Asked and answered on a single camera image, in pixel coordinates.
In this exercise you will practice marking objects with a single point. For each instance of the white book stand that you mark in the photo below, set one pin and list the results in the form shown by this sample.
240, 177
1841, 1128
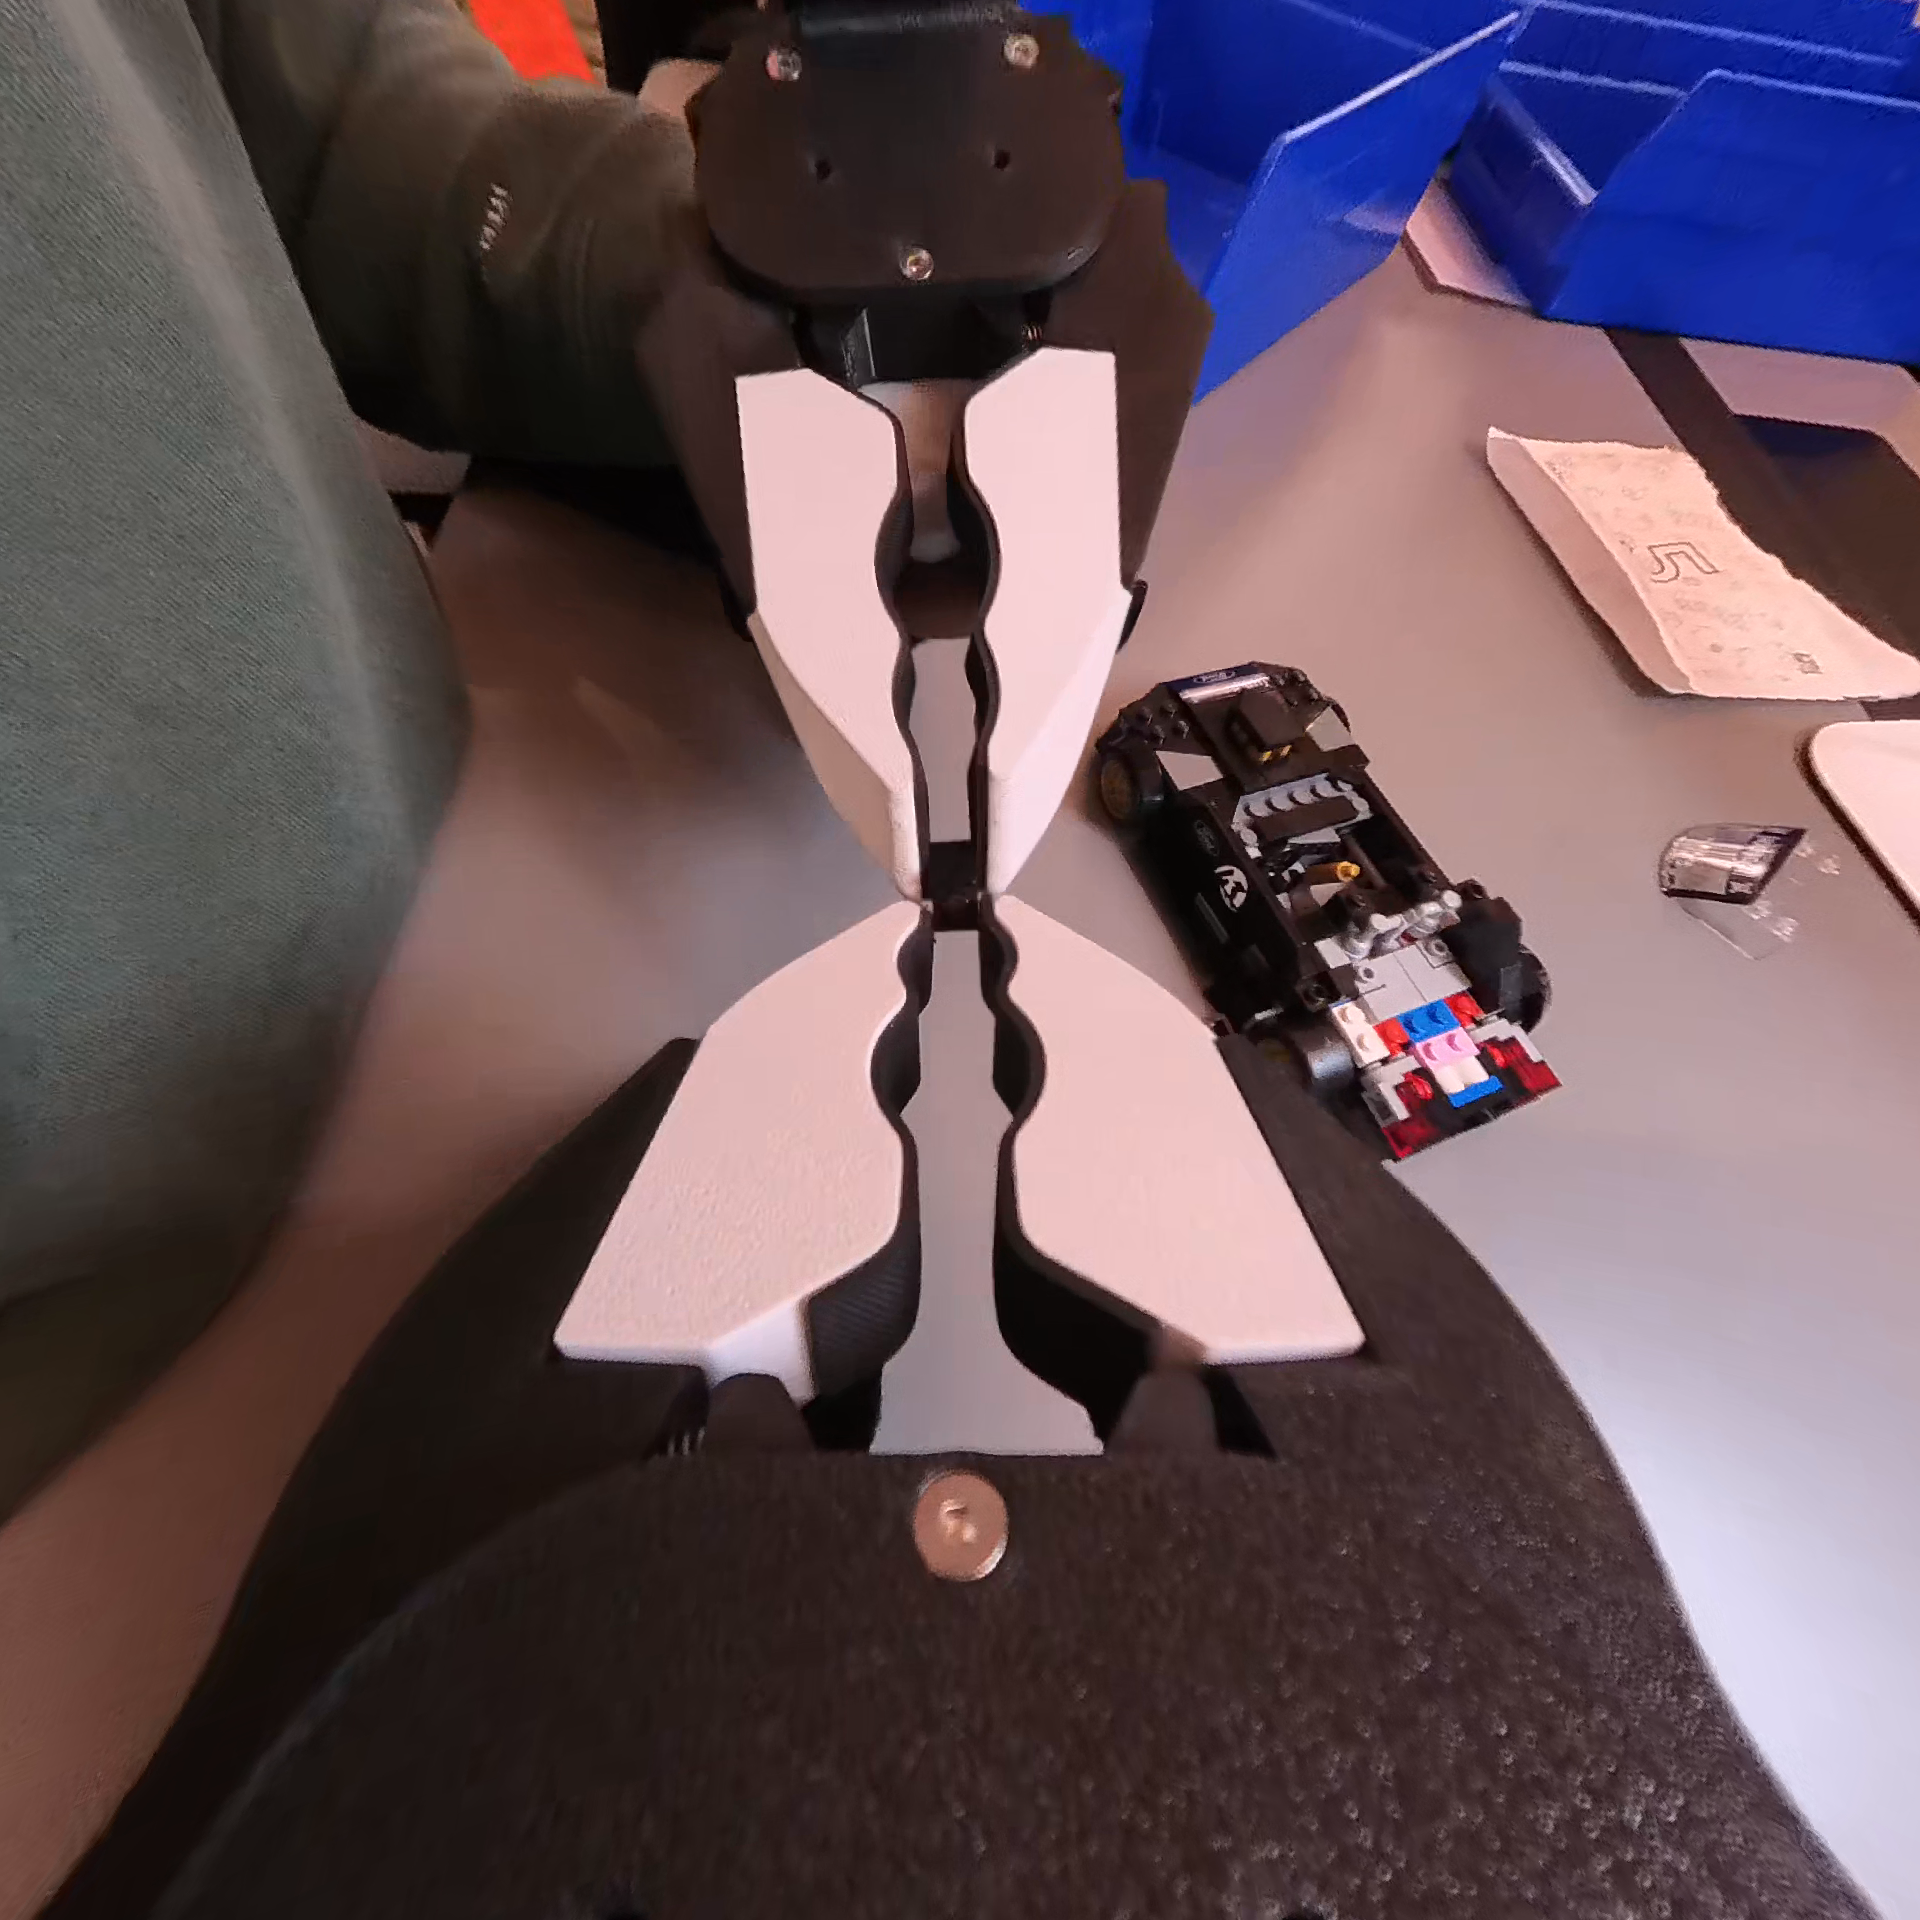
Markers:
1875, 798

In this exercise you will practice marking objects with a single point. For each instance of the small black lego arch piece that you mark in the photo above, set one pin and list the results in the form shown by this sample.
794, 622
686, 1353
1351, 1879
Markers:
956, 886

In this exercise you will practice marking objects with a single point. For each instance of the blue plastic bin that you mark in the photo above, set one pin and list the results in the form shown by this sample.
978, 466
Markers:
1304, 195
1723, 210

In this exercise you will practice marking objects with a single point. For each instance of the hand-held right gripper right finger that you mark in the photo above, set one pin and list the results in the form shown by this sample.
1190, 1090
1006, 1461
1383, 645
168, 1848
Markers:
1171, 1186

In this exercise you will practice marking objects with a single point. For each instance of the person's left forearm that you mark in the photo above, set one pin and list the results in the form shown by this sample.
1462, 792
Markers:
451, 272

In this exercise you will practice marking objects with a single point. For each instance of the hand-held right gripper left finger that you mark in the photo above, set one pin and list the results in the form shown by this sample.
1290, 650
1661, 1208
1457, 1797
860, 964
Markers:
750, 1172

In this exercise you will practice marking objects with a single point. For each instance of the red plastic bin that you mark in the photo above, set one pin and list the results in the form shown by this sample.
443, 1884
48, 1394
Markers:
527, 39

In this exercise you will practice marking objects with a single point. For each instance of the printed white paper bag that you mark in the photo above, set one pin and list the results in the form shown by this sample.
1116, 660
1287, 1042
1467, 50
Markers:
1696, 572

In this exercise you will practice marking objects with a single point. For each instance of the black lego car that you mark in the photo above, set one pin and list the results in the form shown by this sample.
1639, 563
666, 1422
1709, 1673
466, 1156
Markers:
1304, 900

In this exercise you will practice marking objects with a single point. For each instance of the clear lego windshield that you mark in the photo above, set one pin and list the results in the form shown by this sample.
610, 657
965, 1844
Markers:
1723, 870

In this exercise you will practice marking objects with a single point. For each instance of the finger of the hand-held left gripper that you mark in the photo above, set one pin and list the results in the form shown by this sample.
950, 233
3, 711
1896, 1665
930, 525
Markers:
1058, 572
819, 600

